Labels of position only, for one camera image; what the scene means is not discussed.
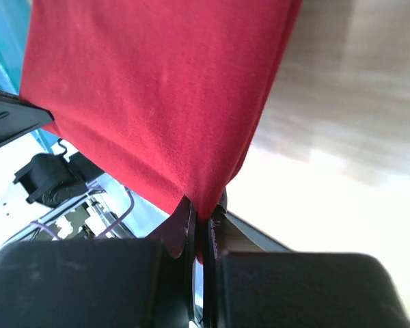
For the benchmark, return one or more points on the teal plastic bin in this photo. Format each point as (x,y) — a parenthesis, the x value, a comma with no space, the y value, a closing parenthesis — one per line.
(14,29)

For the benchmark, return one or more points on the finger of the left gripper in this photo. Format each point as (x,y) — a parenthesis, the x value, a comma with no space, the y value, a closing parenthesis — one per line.
(17,118)

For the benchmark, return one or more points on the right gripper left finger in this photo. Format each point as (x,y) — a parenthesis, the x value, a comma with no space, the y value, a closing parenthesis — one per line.
(103,282)

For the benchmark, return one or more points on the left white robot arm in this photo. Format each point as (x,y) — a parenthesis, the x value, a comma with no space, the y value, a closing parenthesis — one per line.
(61,195)

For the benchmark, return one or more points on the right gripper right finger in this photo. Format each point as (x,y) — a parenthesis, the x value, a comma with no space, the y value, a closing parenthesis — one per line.
(246,285)

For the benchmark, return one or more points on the dark red t shirt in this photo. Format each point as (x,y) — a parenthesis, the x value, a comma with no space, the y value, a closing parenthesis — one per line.
(165,96)

